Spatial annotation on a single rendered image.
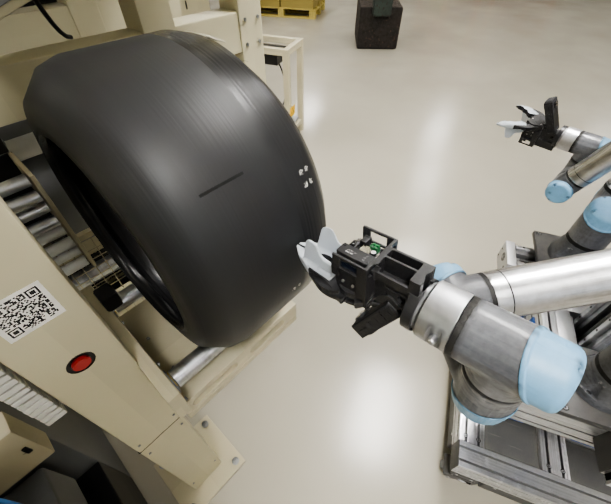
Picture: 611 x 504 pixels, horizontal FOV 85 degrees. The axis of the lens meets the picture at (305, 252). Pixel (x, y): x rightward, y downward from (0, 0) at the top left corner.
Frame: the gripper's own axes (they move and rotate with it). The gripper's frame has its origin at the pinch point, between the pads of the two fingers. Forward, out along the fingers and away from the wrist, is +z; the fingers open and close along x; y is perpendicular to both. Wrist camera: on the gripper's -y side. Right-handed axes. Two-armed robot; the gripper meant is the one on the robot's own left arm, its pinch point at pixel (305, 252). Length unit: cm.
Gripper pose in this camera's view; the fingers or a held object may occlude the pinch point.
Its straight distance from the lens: 52.6
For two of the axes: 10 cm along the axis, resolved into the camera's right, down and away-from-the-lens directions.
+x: -6.7, 5.4, -5.1
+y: -0.9, -7.4, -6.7
